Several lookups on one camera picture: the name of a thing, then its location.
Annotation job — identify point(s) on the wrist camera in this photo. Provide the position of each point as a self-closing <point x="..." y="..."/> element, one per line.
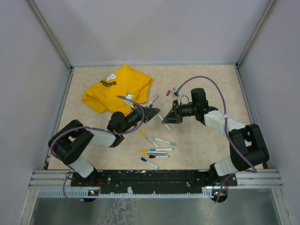
<point x="175" y="93"/>
<point x="128" y="99"/>

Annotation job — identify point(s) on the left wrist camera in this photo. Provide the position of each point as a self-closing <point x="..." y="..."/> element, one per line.
<point x="128" y="99"/>

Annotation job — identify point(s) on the black cap marker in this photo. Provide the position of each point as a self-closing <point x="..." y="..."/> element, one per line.
<point x="159" y="156"/>

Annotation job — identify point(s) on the grey cap marker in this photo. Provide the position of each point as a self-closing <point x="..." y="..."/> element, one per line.
<point x="164" y="141"/>

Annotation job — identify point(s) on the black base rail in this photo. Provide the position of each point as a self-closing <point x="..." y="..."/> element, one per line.
<point x="155" y="182"/>

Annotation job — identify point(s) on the yellow cap silver marker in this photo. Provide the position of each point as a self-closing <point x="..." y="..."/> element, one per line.
<point x="153" y="152"/>

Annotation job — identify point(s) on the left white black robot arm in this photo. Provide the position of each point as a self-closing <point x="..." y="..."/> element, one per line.
<point x="70" y="142"/>

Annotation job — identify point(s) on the blue cap whiteboard marker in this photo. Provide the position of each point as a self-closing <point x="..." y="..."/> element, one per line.
<point x="148" y="162"/>

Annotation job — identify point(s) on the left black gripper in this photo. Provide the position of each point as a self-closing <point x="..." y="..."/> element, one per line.
<point x="149" y="113"/>

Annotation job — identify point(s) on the yellow printed t-shirt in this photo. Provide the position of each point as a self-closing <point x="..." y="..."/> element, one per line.
<point x="104" y="95"/>

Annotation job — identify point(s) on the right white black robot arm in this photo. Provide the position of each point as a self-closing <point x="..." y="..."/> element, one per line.
<point x="247" y="145"/>

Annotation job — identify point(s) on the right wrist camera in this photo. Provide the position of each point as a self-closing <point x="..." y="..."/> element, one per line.
<point x="175" y="93"/>

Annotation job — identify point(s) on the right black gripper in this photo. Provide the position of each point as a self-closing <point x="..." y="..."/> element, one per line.
<point x="175" y="115"/>

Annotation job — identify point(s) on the cyan cap marker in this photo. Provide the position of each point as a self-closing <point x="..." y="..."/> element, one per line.
<point x="161" y="150"/>

